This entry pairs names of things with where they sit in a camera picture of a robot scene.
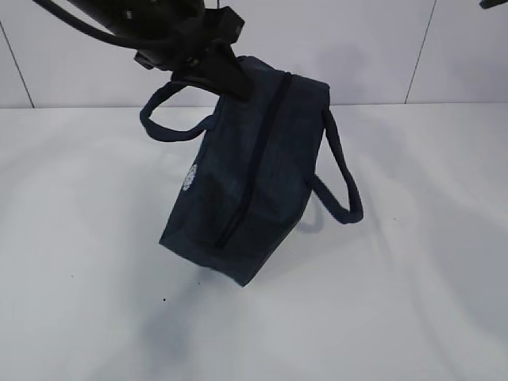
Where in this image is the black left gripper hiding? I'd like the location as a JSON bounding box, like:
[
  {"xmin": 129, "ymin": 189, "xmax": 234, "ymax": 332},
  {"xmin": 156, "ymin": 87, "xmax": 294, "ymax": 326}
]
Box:
[{"xmin": 134, "ymin": 6, "xmax": 254, "ymax": 99}]

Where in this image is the navy blue lunch bag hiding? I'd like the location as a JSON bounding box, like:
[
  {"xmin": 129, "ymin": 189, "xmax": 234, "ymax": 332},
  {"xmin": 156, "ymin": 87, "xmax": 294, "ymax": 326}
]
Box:
[{"xmin": 140, "ymin": 56, "xmax": 364, "ymax": 286}]

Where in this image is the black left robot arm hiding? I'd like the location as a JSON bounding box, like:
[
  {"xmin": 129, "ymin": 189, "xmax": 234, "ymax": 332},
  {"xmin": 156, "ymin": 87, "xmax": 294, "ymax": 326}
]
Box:
[{"xmin": 38, "ymin": 0, "xmax": 254, "ymax": 101}]

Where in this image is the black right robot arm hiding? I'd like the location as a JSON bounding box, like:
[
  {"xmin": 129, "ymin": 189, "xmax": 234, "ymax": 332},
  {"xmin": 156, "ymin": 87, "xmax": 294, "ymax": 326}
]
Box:
[{"xmin": 479, "ymin": 0, "xmax": 508, "ymax": 10}]

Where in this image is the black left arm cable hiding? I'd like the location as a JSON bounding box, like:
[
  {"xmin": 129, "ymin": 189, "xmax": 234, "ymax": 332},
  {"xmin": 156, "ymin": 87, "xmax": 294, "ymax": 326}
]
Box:
[{"xmin": 33, "ymin": 0, "xmax": 187, "ymax": 47}]

